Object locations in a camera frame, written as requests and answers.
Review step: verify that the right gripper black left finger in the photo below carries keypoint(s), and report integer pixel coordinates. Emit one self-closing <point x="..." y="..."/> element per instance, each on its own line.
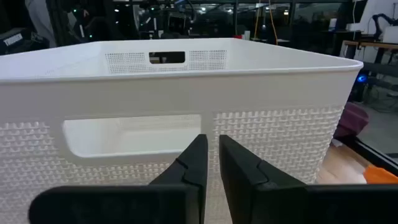
<point x="174" y="202"/>

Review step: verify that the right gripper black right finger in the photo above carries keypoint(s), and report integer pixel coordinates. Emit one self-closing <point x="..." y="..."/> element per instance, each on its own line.
<point x="280" y="202"/>

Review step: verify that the white plastic basket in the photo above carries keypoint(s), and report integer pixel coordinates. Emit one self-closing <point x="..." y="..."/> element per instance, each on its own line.
<point x="264" y="93"/>

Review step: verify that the small orange item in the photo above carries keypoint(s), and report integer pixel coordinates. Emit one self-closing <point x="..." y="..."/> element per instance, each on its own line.
<point x="379" y="175"/>

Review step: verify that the purple cloth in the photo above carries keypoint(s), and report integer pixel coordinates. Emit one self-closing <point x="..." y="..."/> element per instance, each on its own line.
<point x="353" y="119"/>

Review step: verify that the wooden workbench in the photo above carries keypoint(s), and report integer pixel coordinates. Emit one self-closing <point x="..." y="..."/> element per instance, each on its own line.
<point x="373" y="44"/>

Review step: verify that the black metal table frame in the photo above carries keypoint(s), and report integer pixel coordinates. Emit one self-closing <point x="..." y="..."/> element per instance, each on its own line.
<point x="374" y="155"/>

